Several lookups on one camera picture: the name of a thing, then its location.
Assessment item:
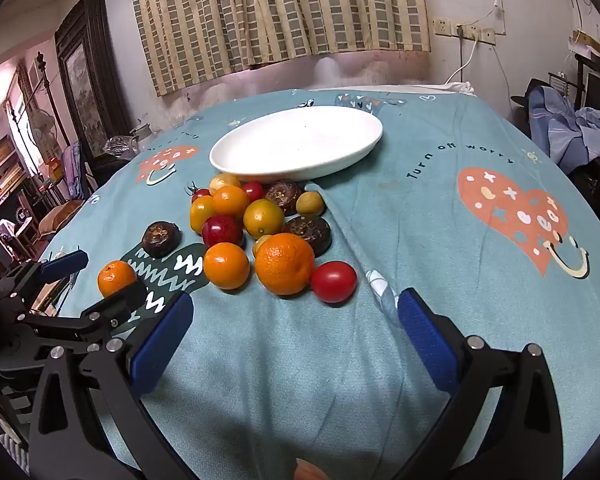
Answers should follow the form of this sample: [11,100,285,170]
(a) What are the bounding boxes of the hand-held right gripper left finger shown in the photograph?
[28,291,196,480]

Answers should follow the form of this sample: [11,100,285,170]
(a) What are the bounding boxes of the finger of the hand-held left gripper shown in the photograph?
[15,284,148,344]
[0,249,90,311]

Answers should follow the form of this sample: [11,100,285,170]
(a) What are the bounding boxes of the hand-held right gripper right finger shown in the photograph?
[396,287,565,480]

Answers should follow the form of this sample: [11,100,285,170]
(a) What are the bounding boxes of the small mandarin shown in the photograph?
[97,260,138,298]

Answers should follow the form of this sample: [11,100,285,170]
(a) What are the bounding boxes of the dark brown round fruit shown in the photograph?
[281,214,332,256]
[141,221,182,259]
[263,181,303,216]

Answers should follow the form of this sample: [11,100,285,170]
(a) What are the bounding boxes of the large red tomato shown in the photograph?
[310,261,358,304]

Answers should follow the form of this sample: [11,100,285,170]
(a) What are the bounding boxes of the orange tomato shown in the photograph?
[212,185,251,218]

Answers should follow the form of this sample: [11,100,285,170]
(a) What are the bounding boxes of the large orange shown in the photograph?
[254,232,316,296]

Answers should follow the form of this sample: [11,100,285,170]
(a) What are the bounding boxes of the pale yellow small fruit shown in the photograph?
[209,172,242,193]

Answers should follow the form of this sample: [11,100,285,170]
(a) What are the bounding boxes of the yellow-green tomato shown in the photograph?
[243,199,285,240]

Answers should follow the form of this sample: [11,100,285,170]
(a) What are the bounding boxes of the small greenish-yellow fruit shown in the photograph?
[296,191,325,215]

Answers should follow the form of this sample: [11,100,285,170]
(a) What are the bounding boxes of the white oval plate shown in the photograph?
[209,106,384,184]

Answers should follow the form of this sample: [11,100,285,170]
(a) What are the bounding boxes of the person's left forearm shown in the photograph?
[0,402,31,478]

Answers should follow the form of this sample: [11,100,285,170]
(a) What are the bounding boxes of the person's right hand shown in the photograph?
[296,459,333,480]

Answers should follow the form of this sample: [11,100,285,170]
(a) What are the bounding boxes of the brown cushioned stool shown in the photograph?
[37,200,87,241]

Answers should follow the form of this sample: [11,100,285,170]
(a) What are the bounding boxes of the teal printed blanket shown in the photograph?
[30,87,600,480]

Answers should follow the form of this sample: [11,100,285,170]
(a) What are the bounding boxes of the medium smooth mandarin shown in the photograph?
[203,242,251,291]

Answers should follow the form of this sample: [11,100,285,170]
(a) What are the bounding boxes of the yellow-orange tomato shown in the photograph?
[189,195,218,233]

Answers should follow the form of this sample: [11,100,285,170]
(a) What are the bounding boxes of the dark red plum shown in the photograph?
[201,214,244,248]

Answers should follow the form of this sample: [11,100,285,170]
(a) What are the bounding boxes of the clear plastic bag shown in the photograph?
[102,135,141,157]

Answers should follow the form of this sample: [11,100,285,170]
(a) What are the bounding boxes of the white standing fan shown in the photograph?
[29,109,57,148]

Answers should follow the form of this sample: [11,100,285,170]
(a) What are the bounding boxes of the dark wood framed painting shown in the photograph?
[55,0,131,158]

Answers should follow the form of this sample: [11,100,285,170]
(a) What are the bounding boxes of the blue clothes pile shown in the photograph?
[528,85,600,173]

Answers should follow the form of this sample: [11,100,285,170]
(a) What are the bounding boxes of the black hat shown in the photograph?
[511,79,544,109]

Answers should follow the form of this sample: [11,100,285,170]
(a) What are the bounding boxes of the checked curtain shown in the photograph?
[127,0,431,96]

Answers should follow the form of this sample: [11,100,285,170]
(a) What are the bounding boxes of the white power cable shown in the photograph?
[445,35,479,85]

